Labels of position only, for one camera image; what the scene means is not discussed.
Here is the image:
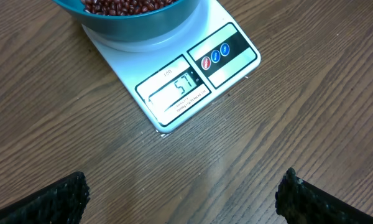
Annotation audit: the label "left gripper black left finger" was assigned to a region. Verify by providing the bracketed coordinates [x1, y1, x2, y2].
[0, 171, 90, 224]

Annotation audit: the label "blue metal bowl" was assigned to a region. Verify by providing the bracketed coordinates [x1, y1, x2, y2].
[54, 0, 200, 41]

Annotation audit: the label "white digital kitchen scale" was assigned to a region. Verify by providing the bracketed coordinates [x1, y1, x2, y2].
[85, 0, 261, 133]

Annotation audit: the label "red beans in bowl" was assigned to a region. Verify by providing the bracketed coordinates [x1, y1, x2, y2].
[80, 0, 177, 16]

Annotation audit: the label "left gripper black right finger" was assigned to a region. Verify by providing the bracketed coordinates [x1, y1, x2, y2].
[275, 168, 373, 224]

